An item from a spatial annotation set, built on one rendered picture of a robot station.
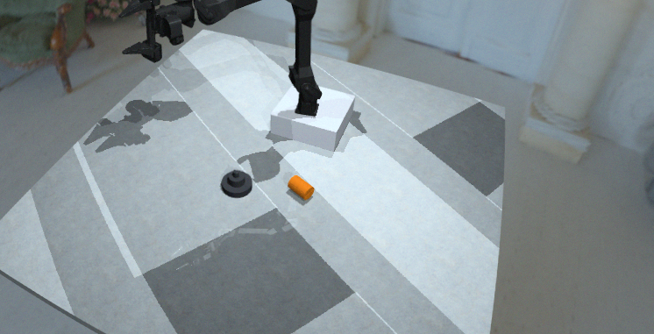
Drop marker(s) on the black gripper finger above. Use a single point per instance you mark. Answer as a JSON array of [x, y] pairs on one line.
[[135, 6], [140, 48]]

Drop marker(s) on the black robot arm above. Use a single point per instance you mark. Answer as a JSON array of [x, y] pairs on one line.
[[211, 11]]

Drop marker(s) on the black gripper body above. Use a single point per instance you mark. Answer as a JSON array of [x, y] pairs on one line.
[[154, 25]]

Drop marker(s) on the orange translucent knob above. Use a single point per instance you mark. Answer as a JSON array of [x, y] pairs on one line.
[[300, 187]]

